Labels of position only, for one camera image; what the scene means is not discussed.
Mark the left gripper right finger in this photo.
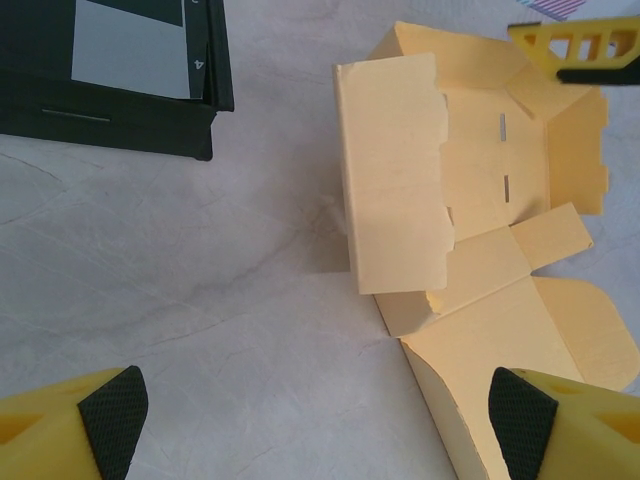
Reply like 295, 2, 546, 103
487, 367, 640, 480

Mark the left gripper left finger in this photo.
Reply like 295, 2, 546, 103
0, 364, 151, 480

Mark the yellow paper box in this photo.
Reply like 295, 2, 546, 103
332, 20, 630, 480

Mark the black grey chessboard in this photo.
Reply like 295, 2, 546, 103
0, 0, 236, 162

